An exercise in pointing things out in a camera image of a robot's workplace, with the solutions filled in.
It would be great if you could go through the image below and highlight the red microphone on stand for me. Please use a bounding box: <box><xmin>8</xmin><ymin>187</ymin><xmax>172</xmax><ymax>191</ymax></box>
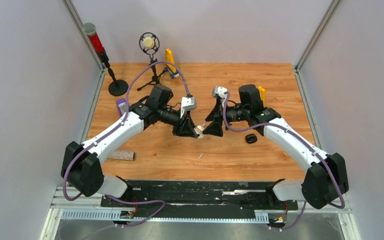
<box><xmin>82</xmin><ymin>22</ymin><xmax>129</xmax><ymax>97</ymax></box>

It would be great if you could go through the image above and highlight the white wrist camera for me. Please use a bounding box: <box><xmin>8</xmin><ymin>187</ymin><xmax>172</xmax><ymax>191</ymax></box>
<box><xmin>212</xmin><ymin>85</ymin><xmax>228</xmax><ymax>105</ymax></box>
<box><xmin>180</xmin><ymin>96</ymin><xmax>197</xmax><ymax>117</ymax></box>

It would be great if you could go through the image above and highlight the black earbud case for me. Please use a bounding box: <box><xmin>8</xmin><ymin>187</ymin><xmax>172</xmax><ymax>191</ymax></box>
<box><xmin>245</xmin><ymin>133</ymin><xmax>258</xmax><ymax>144</ymax></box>

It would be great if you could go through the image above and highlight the cream microphone on tripod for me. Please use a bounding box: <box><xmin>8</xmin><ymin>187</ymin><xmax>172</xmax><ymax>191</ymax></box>
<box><xmin>137</xmin><ymin>32</ymin><xmax>167</xmax><ymax>92</ymax></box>

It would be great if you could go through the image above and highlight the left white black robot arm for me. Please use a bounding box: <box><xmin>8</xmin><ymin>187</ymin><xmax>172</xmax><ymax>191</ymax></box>
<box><xmin>61</xmin><ymin>84</ymin><xmax>199</xmax><ymax>207</ymax></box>

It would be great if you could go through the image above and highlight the glittery silver tube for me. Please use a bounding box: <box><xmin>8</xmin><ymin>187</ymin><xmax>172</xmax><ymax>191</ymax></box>
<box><xmin>108</xmin><ymin>150</ymin><xmax>136</xmax><ymax>161</ymax></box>

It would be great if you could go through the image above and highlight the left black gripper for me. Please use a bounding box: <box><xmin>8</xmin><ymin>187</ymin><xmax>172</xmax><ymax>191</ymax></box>
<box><xmin>158</xmin><ymin>105</ymin><xmax>199</xmax><ymax>140</ymax></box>

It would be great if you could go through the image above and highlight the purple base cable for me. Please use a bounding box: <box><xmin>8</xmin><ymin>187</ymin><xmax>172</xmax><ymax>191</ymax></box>
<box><xmin>105</xmin><ymin>196</ymin><xmax>167</xmax><ymax>229</ymax></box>
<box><xmin>267</xmin><ymin>200</ymin><xmax>308</xmax><ymax>232</ymax></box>

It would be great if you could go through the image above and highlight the yellow blue toy block tower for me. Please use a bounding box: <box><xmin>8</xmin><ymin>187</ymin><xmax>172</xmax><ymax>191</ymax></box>
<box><xmin>164</xmin><ymin>48</ymin><xmax>180</xmax><ymax>79</ymax></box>

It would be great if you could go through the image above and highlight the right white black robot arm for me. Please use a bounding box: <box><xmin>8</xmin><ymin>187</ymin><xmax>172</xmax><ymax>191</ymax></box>
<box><xmin>203</xmin><ymin>84</ymin><xmax>349</xmax><ymax>210</ymax></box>

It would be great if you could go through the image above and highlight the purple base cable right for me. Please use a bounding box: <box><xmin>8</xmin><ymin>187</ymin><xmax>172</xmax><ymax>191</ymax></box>
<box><xmin>267</xmin><ymin>200</ymin><xmax>308</xmax><ymax>232</ymax></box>

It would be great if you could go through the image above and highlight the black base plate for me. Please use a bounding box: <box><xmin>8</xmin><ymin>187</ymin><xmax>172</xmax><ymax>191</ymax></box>
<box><xmin>99</xmin><ymin>178</ymin><xmax>299</xmax><ymax>220</ymax></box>

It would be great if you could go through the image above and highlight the white earbud charging case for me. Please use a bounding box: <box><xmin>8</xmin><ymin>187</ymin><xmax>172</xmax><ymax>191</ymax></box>
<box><xmin>193</xmin><ymin>122</ymin><xmax>206</xmax><ymax>139</ymax></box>

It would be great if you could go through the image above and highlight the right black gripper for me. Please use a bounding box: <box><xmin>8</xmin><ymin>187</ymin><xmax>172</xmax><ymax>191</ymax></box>
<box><xmin>203</xmin><ymin>99</ymin><xmax>250</xmax><ymax>137</ymax></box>

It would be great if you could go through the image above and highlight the yellow green toy block stack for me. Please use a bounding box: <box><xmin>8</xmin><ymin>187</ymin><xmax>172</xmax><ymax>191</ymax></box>
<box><xmin>257</xmin><ymin>86</ymin><xmax>266</xmax><ymax>108</ymax></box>

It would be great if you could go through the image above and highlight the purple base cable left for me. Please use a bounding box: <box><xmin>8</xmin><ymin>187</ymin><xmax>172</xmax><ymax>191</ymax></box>
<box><xmin>105</xmin><ymin>196</ymin><xmax>167</xmax><ymax>229</ymax></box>

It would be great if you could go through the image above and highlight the purple box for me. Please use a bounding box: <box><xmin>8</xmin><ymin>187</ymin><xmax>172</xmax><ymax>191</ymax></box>
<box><xmin>115</xmin><ymin>98</ymin><xmax>129</xmax><ymax>118</ymax></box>

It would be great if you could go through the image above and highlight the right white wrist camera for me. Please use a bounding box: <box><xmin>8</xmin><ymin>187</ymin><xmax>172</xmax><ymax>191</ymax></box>
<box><xmin>212</xmin><ymin>85</ymin><xmax>228</xmax><ymax>105</ymax></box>

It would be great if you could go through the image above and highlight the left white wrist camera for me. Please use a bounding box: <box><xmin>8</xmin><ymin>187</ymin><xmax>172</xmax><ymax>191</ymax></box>
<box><xmin>180</xmin><ymin>96</ymin><xmax>197</xmax><ymax>117</ymax></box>

